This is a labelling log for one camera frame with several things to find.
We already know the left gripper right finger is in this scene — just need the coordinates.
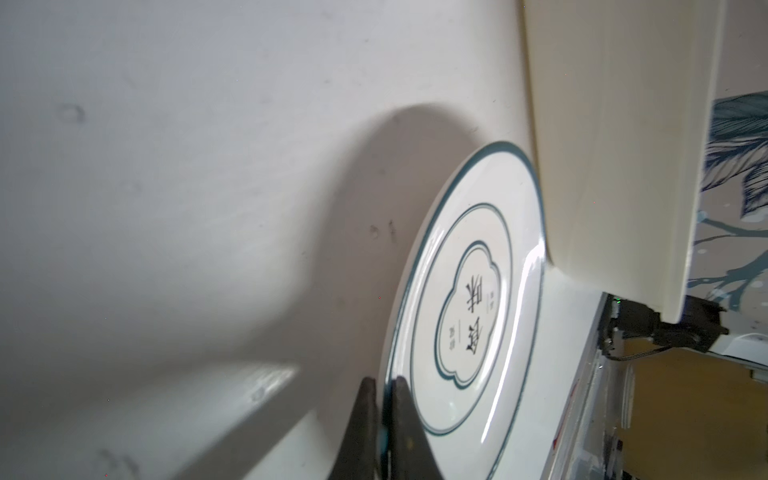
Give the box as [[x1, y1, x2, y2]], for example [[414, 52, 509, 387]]
[[386, 376, 443, 479]]

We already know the white plastic bin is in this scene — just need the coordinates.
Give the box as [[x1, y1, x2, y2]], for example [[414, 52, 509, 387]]
[[523, 1, 726, 323]]

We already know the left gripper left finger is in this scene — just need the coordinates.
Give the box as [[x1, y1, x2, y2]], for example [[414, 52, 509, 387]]
[[327, 377, 380, 480]]

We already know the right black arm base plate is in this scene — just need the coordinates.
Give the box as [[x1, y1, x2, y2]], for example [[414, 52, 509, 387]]
[[597, 295, 730, 362]]

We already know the white plate black cloud emblem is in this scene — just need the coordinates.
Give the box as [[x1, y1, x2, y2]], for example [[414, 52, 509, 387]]
[[378, 141, 546, 479]]

